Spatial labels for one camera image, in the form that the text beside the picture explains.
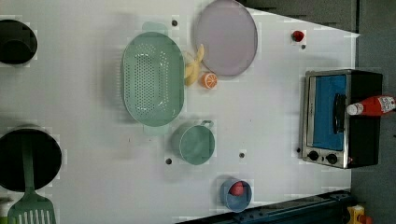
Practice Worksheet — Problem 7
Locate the green oval colander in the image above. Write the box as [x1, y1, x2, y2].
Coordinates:
[120, 21, 185, 135]

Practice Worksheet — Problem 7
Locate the green mug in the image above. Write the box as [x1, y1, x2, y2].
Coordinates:
[171, 120, 216, 165]

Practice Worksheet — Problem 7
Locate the green white bottle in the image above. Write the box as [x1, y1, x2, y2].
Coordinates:
[0, 199, 12, 224]

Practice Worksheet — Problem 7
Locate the blue bowl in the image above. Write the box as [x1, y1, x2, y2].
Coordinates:
[219, 178, 252, 213]

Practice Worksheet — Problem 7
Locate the green slotted spatula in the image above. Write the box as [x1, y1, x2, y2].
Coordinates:
[7, 140, 56, 224]

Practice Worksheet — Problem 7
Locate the black toaster oven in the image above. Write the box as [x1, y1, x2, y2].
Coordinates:
[301, 69, 383, 169]

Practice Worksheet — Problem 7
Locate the peeled toy banana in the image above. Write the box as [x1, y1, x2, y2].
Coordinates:
[184, 44, 205, 86]

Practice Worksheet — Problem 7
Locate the blue metal frame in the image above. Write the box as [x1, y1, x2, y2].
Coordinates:
[177, 190, 357, 224]

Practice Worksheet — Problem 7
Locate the purple round plate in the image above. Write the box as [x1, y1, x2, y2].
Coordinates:
[194, 0, 258, 76]

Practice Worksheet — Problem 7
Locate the yellow toy object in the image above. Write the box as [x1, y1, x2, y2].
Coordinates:
[347, 205, 373, 224]

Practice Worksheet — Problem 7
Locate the red toy fruit in bowl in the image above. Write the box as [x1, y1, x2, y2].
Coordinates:
[229, 181, 244, 196]

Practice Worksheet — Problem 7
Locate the black round container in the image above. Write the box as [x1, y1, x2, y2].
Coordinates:
[0, 20, 38, 65]

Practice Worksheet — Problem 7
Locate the red ketchup bottle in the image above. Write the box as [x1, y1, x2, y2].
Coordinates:
[346, 95, 396, 117]

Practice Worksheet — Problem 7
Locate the toy orange half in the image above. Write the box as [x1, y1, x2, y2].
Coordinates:
[201, 73, 218, 90]

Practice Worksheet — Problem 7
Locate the small red toy fruit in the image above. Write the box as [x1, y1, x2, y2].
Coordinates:
[291, 31, 304, 42]

